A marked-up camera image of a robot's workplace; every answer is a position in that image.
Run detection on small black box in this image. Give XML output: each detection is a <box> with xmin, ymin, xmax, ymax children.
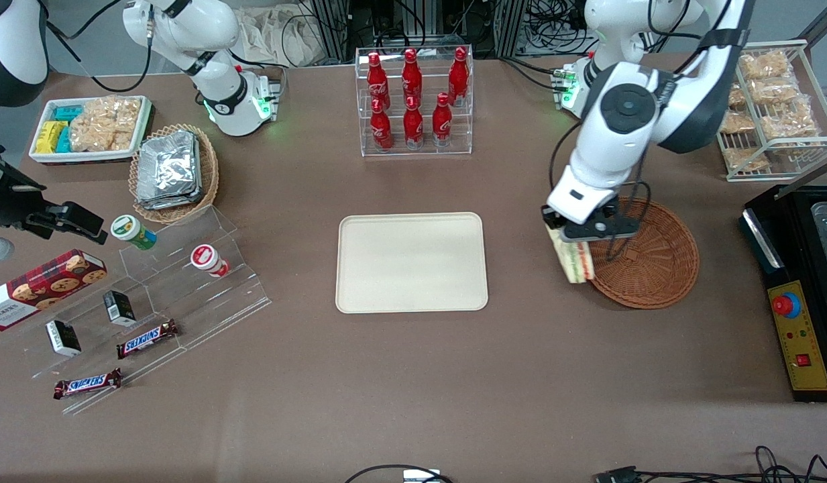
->
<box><xmin>103</xmin><ymin>290</ymin><xmax>137</xmax><ymax>328</ymax></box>
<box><xmin>45</xmin><ymin>319</ymin><xmax>82</xmax><ymax>358</ymax></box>

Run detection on green lid snack cup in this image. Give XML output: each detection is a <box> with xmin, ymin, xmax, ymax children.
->
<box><xmin>111</xmin><ymin>214</ymin><xmax>158</xmax><ymax>252</ymax></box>

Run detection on yellow control panel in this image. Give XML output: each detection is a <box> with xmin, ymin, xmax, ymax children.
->
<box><xmin>767</xmin><ymin>280</ymin><xmax>827</xmax><ymax>392</ymax></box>

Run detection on beige plastic tray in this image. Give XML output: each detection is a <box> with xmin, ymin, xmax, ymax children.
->
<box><xmin>335</xmin><ymin>212</ymin><xmax>490</xmax><ymax>315</ymax></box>

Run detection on black cooking appliance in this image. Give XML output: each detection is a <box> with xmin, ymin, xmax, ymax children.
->
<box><xmin>738</xmin><ymin>184</ymin><xmax>827</xmax><ymax>403</ymax></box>

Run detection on triangle sandwich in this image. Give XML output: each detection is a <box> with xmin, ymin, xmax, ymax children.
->
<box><xmin>546</xmin><ymin>225</ymin><xmax>596</xmax><ymax>284</ymax></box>

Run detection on light wicker basket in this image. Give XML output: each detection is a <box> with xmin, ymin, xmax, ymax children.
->
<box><xmin>128</xmin><ymin>123</ymin><xmax>220</xmax><ymax>225</ymax></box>

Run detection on silver foil packet stack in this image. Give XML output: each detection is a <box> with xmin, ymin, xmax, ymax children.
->
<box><xmin>135</xmin><ymin>130</ymin><xmax>204</xmax><ymax>211</ymax></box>

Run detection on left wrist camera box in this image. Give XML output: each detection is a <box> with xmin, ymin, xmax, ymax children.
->
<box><xmin>561</xmin><ymin>216</ymin><xmax>639</xmax><ymax>243</ymax></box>

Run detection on black table edge cables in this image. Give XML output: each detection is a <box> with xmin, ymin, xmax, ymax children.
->
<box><xmin>635</xmin><ymin>445</ymin><xmax>827</xmax><ymax>483</ymax></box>

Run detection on black cable bundle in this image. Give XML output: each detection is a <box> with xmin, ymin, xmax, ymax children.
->
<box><xmin>520</xmin><ymin>0</ymin><xmax>598</xmax><ymax>58</ymax></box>

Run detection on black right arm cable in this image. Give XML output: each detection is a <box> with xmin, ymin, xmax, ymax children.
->
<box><xmin>46</xmin><ymin>0</ymin><xmax>154</xmax><ymax>93</ymax></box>

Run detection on clear acrylic bottle rack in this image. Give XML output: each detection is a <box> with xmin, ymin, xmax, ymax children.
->
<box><xmin>355</xmin><ymin>46</ymin><xmax>475</xmax><ymax>158</ymax></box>

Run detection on red cola bottle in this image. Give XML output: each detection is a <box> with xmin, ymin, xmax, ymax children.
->
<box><xmin>431</xmin><ymin>93</ymin><xmax>453</xmax><ymax>148</ymax></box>
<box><xmin>401</xmin><ymin>48</ymin><xmax>423</xmax><ymax>108</ymax></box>
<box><xmin>366</xmin><ymin>52</ymin><xmax>391</xmax><ymax>111</ymax></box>
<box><xmin>403</xmin><ymin>95</ymin><xmax>425</xmax><ymax>150</ymax></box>
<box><xmin>449</xmin><ymin>46</ymin><xmax>470</xmax><ymax>107</ymax></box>
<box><xmin>370</xmin><ymin>98</ymin><xmax>394</xmax><ymax>152</ymax></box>

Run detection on large rice cracker bag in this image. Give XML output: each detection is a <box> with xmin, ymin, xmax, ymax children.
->
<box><xmin>69</xmin><ymin>96</ymin><xmax>143</xmax><ymax>153</ymax></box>

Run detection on red tartan cookie box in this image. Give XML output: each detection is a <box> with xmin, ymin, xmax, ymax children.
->
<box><xmin>0</xmin><ymin>249</ymin><xmax>109</xmax><ymax>331</ymax></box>

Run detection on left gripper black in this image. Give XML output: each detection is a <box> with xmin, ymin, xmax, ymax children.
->
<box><xmin>542</xmin><ymin>196</ymin><xmax>623</xmax><ymax>232</ymax></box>

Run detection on snickers chocolate bar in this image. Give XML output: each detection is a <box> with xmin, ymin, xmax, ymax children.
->
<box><xmin>52</xmin><ymin>368</ymin><xmax>123</xmax><ymax>401</ymax></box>
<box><xmin>115</xmin><ymin>319</ymin><xmax>180</xmax><ymax>360</ymax></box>

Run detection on white crumpled cloth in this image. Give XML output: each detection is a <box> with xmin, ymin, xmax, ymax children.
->
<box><xmin>233</xmin><ymin>5</ymin><xmax>325</xmax><ymax>68</ymax></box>

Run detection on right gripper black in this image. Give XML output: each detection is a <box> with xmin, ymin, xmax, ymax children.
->
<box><xmin>0</xmin><ymin>144</ymin><xmax>109</xmax><ymax>244</ymax></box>

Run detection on white rectangular snack tray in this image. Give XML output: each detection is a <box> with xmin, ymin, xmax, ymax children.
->
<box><xmin>29</xmin><ymin>95</ymin><xmax>154</xmax><ymax>165</ymax></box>

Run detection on clear acrylic step display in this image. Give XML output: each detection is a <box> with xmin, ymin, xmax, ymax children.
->
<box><xmin>0</xmin><ymin>205</ymin><xmax>273</xmax><ymax>418</ymax></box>

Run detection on red lid snack cup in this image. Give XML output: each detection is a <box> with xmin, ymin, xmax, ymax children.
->
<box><xmin>190</xmin><ymin>244</ymin><xmax>231</xmax><ymax>278</ymax></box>

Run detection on grey slanted frame leg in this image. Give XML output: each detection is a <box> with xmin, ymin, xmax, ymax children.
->
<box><xmin>797</xmin><ymin>0</ymin><xmax>827</xmax><ymax>49</ymax></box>

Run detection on white wire rack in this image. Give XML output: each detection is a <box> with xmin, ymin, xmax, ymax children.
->
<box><xmin>715</xmin><ymin>39</ymin><xmax>827</xmax><ymax>183</ymax></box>

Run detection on thin black looped cable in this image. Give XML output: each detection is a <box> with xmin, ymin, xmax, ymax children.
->
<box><xmin>343</xmin><ymin>464</ymin><xmax>454</xmax><ymax>483</ymax></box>

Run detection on yellow snack packet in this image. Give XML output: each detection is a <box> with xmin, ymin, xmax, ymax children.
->
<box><xmin>35</xmin><ymin>121</ymin><xmax>69</xmax><ymax>154</ymax></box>

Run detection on aluminium frame profile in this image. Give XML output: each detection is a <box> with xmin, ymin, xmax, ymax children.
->
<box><xmin>308</xmin><ymin>0</ymin><xmax>352</xmax><ymax>62</ymax></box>
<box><xmin>492</xmin><ymin>0</ymin><xmax>529</xmax><ymax>58</ymax></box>

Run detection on grey metal bar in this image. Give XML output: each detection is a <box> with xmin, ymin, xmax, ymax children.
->
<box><xmin>774</xmin><ymin>151</ymin><xmax>827</xmax><ymax>200</ymax></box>

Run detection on brown round wicker basket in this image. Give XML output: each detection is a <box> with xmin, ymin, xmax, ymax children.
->
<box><xmin>586</xmin><ymin>197</ymin><xmax>700</xmax><ymax>310</ymax></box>

